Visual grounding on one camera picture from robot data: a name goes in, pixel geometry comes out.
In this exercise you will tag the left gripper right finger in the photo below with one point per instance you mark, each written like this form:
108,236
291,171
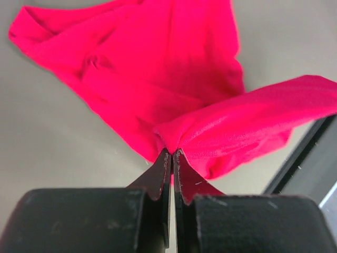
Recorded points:
209,221

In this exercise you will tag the red t-shirt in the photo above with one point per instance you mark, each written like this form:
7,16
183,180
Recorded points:
165,74

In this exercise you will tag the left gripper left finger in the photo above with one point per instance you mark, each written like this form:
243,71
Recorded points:
131,219

